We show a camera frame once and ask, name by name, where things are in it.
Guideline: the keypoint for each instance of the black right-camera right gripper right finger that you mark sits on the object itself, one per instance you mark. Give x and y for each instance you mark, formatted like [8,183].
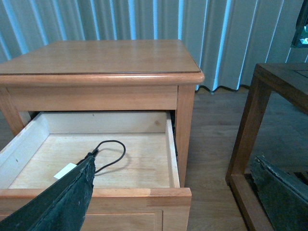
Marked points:
[283,196]

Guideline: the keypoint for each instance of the pale pleated curtain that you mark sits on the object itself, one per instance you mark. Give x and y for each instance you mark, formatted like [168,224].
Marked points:
[226,38]

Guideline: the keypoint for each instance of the black right-camera right gripper left finger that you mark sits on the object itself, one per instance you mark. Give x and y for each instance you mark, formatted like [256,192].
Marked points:
[61,207]

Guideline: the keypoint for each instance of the dark green framed object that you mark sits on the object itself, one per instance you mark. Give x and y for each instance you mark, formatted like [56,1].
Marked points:
[300,39]

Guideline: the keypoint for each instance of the white charger with black cable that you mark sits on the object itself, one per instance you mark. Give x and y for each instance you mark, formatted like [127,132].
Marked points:
[94,153]

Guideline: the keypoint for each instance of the light wooden nightstand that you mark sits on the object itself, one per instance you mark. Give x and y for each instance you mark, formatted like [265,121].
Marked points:
[103,75]

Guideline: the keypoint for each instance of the wooden drawer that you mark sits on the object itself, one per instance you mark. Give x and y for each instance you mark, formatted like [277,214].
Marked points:
[141,192]

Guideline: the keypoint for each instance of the dark wooden side table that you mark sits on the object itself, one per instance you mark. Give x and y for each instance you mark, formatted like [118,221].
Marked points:
[290,80]

